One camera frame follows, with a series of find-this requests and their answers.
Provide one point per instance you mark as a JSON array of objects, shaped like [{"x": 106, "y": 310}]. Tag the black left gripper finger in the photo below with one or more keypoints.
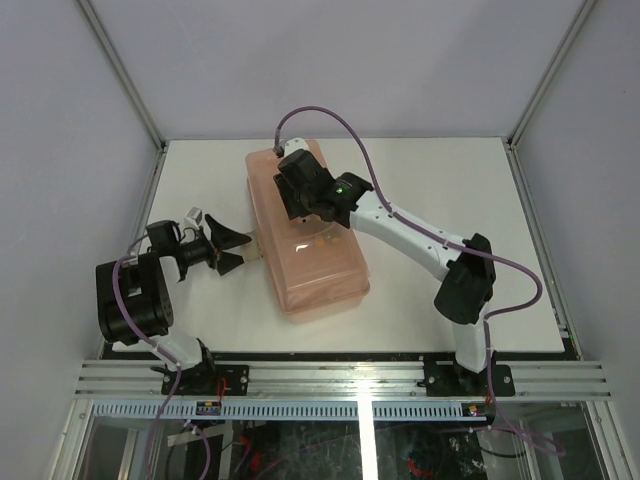
[
  {"x": 227, "y": 262},
  {"x": 222, "y": 238}
]

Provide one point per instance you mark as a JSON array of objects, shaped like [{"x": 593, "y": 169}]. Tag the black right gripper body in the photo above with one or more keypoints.
[{"x": 296, "y": 204}]

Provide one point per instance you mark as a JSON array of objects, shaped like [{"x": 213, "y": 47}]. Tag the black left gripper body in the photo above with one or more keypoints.
[{"x": 198, "y": 250}]

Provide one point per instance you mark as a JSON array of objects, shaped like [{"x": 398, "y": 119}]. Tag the pink translucent plastic toolbox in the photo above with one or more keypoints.
[{"x": 316, "y": 268}]

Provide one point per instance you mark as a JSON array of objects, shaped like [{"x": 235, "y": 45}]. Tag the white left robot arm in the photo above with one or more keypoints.
[{"x": 134, "y": 306}]

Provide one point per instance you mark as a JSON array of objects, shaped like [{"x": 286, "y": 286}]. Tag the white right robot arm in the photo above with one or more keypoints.
[{"x": 466, "y": 281}]

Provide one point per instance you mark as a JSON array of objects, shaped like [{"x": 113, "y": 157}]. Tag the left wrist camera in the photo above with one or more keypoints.
[{"x": 193, "y": 218}]

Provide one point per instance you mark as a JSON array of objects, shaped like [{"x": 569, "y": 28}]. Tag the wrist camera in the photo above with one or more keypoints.
[
  {"x": 281, "y": 150},
  {"x": 193, "y": 218}
]

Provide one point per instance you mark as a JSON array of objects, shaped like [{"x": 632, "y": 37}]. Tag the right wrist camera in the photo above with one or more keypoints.
[{"x": 281, "y": 150}]

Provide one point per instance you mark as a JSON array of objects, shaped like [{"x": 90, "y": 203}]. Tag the left aluminium corner post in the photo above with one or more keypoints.
[{"x": 107, "y": 46}]

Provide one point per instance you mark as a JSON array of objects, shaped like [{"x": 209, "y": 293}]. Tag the aluminium corner post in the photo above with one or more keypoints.
[
  {"x": 552, "y": 70},
  {"x": 107, "y": 46}
]

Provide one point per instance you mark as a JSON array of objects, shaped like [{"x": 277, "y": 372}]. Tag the aluminium front rail frame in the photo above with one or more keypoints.
[{"x": 534, "y": 381}]

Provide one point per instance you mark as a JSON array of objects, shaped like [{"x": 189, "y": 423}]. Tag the slotted grey cable duct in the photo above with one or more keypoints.
[{"x": 278, "y": 410}]

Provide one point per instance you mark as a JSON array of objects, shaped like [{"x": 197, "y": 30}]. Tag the right aluminium corner post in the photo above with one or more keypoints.
[{"x": 552, "y": 70}]

